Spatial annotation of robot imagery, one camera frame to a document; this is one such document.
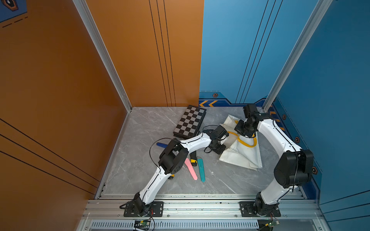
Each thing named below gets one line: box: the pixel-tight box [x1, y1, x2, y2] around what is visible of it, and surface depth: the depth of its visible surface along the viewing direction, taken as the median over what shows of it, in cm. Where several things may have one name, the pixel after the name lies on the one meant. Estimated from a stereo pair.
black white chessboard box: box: [172, 104, 207, 140], surface depth 108 cm
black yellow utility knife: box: [189, 150, 198, 167], surface depth 91 cm
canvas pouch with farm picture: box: [219, 114, 263, 171], surface depth 87 cm
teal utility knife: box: [196, 156, 206, 183], surface depth 89 cm
